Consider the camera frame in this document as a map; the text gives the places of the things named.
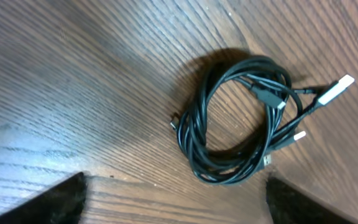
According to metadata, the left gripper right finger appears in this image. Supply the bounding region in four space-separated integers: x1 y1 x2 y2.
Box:
266 176 358 224

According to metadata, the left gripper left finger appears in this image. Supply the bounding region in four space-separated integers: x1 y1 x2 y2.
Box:
0 172 88 224

